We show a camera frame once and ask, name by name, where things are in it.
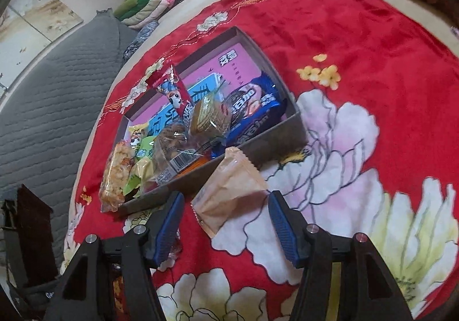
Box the stack of folded clothes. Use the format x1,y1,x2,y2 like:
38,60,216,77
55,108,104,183
115,0,201,30

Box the clear nut packet orange label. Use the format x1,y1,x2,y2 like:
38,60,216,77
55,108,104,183
151,124,216,187

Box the clear puffed corn snack packet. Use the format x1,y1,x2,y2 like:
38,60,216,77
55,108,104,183
98,140,136,213

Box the wall painting panels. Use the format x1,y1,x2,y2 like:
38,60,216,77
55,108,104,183
0,0,85,56

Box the dark wooden cabinet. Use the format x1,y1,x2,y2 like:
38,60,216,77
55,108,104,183
0,184,60,293

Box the bed with beige sheet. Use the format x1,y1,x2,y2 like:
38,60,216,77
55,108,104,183
61,0,459,271

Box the grey quilted pad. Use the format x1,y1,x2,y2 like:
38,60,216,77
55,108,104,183
0,10,144,271

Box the blue cookie packet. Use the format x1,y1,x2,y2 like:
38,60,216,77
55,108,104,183
211,72,287,158

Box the tan snack packet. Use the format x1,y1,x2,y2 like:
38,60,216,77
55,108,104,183
190,146,269,239

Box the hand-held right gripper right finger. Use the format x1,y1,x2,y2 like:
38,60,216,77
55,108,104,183
268,190,413,321

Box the red stick snack packet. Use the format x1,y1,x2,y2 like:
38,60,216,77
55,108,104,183
145,57,196,128

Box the blue patterned cloth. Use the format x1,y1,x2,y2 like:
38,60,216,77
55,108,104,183
124,20,160,60

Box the grey cardboard box pink inside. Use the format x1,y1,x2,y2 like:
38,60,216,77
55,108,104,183
114,26,310,219

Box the red floral blanket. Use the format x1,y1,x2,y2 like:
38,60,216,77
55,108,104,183
61,0,459,321

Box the yellow cartoon snack packet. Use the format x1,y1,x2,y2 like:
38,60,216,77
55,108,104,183
127,123,149,149

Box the green snack packet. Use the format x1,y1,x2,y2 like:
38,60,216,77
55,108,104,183
124,135,158,200

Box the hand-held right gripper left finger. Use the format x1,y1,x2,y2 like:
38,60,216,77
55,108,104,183
43,191,186,321

